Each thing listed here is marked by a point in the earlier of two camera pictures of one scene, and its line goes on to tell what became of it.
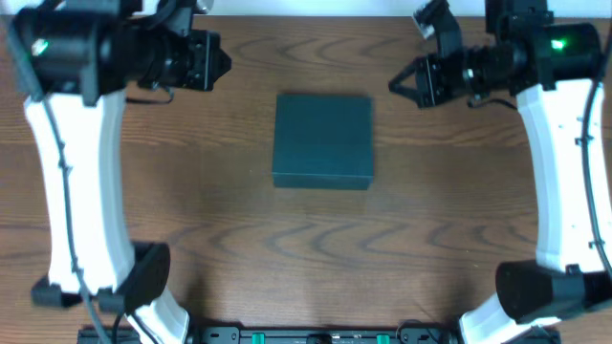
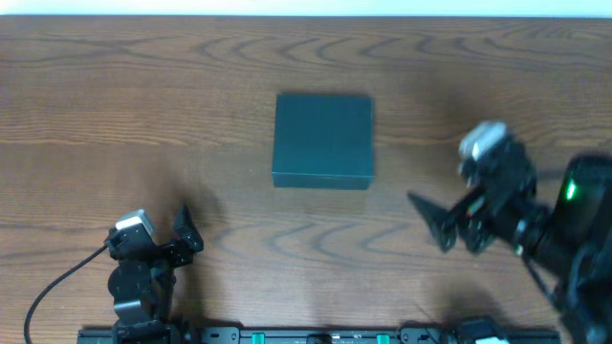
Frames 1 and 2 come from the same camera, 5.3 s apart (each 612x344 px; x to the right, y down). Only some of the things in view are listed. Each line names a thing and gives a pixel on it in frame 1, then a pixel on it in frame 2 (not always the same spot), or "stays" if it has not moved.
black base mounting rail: x=316 y=335 stays
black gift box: x=323 y=141 stays
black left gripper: x=202 y=59 → x=163 y=253
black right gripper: x=431 y=81 → x=471 y=210
